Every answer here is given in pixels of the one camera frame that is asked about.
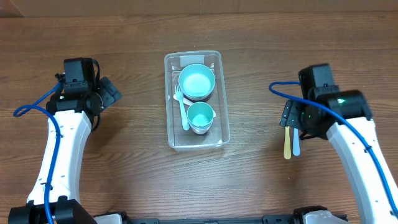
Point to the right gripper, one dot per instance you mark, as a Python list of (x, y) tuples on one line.
[(290, 115)]

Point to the teal bowl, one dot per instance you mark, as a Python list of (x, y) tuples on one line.
[(204, 97)]

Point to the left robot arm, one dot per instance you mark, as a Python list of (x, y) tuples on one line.
[(73, 108)]

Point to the light blue bowl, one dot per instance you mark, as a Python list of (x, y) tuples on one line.
[(197, 79)]

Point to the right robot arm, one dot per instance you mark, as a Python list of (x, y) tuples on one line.
[(345, 120)]

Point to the green cup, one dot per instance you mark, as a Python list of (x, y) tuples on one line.
[(200, 114)]

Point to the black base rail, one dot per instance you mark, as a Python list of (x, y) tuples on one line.
[(123, 218)]

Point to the yellow fork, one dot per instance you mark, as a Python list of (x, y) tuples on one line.
[(287, 144)]

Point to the light blue fork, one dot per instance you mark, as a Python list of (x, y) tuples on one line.
[(296, 143), (179, 95)]

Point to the blue cup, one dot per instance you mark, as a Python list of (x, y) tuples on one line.
[(206, 127)]

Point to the white plastic spoon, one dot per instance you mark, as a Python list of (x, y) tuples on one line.
[(189, 103)]

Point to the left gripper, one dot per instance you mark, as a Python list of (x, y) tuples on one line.
[(107, 92)]

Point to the clear plastic container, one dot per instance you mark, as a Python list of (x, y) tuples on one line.
[(219, 133)]

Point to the pink cup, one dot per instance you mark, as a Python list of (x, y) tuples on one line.
[(199, 132)]

